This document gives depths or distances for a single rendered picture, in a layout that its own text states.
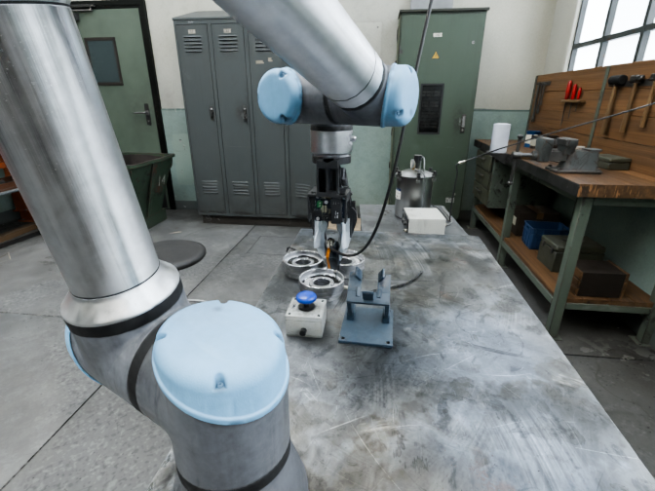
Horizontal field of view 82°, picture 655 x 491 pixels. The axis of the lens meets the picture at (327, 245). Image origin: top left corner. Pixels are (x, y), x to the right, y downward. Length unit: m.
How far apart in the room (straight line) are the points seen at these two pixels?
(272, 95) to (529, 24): 3.82
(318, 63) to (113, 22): 4.50
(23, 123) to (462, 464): 0.57
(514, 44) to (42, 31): 4.04
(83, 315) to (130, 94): 4.42
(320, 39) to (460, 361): 0.55
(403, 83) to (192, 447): 0.44
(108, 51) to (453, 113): 3.51
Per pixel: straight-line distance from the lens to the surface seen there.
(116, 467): 1.73
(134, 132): 4.82
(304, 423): 0.59
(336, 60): 0.41
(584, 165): 2.40
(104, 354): 0.44
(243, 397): 0.34
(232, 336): 0.36
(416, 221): 1.60
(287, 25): 0.36
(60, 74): 0.37
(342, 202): 0.68
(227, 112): 3.78
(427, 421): 0.60
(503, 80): 4.19
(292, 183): 3.68
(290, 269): 0.94
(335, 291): 0.84
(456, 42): 3.75
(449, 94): 3.73
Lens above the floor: 1.23
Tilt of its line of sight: 22 degrees down
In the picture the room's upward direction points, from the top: straight up
